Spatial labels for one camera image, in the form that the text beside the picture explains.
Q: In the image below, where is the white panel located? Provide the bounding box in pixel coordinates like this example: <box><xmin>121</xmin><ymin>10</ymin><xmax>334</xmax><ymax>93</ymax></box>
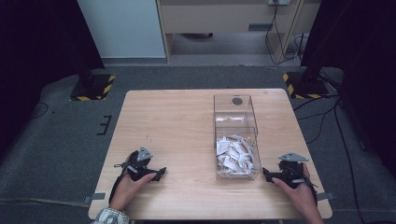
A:
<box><xmin>76</xmin><ymin>0</ymin><xmax>166</xmax><ymax>59</ymax></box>

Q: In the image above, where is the grey tape strip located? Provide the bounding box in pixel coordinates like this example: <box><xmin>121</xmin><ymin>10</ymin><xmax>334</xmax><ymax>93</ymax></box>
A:
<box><xmin>83</xmin><ymin>192</ymin><xmax>106</xmax><ymax>204</ymax></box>
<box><xmin>317</xmin><ymin>191</ymin><xmax>336</xmax><ymax>202</ymax></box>

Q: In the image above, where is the black curtain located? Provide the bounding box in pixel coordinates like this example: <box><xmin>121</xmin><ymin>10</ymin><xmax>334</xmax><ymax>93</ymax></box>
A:
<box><xmin>300</xmin><ymin>0</ymin><xmax>396</xmax><ymax>171</ymax></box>
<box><xmin>0</xmin><ymin>0</ymin><xmax>106</xmax><ymax>160</ymax></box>

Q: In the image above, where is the person's left hand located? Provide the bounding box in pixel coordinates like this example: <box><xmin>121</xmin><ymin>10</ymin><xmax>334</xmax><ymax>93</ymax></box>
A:
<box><xmin>108</xmin><ymin>153</ymin><xmax>158</xmax><ymax>213</ymax></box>

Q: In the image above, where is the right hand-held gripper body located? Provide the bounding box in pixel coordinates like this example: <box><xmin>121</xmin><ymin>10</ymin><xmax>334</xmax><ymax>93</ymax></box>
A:
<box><xmin>269</xmin><ymin>151</ymin><xmax>318</xmax><ymax>189</ymax></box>

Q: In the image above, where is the patterned sleeve cuff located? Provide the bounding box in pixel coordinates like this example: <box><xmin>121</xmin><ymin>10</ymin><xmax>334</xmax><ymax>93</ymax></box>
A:
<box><xmin>91</xmin><ymin>207</ymin><xmax>131</xmax><ymax>224</ymax></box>

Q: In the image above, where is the clear plastic box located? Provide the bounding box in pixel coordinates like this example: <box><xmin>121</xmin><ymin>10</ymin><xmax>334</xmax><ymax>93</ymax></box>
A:
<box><xmin>213</xmin><ymin>93</ymin><xmax>262</xmax><ymax>181</ymax></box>

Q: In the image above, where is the person's right hand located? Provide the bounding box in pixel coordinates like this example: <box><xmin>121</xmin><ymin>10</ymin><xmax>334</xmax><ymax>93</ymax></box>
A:
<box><xmin>272</xmin><ymin>162</ymin><xmax>322</xmax><ymax>218</ymax></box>

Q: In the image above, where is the black stand with striped base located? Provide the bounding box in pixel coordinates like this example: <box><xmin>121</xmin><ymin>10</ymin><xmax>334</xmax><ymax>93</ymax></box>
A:
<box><xmin>282</xmin><ymin>55</ymin><xmax>331</xmax><ymax>101</ymax></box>
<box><xmin>68</xmin><ymin>52</ymin><xmax>116</xmax><ymax>102</ymax></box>

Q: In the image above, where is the black cable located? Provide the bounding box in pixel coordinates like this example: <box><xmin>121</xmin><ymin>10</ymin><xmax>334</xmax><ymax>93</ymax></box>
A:
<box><xmin>264</xmin><ymin>1</ymin><xmax>302</xmax><ymax>66</ymax></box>
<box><xmin>30</xmin><ymin>102</ymin><xmax>50</xmax><ymax>120</ymax></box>
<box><xmin>292</xmin><ymin>92</ymin><xmax>367</xmax><ymax>224</ymax></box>

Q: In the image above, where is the black floor tape mark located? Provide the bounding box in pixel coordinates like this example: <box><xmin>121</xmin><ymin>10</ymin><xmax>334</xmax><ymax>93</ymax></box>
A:
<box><xmin>95</xmin><ymin>115</ymin><xmax>113</xmax><ymax>136</ymax></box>

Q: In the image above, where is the pile of white sachets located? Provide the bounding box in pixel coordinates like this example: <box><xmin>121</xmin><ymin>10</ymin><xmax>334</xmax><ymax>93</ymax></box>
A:
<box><xmin>216</xmin><ymin>133</ymin><xmax>257</xmax><ymax>177</ymax></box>

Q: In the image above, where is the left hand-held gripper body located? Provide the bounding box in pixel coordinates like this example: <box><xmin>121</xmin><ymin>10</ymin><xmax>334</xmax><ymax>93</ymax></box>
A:
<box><xmin>113</xmin><ymin>146</ymin><xmax>159</xmax><ymax>182</ymax></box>

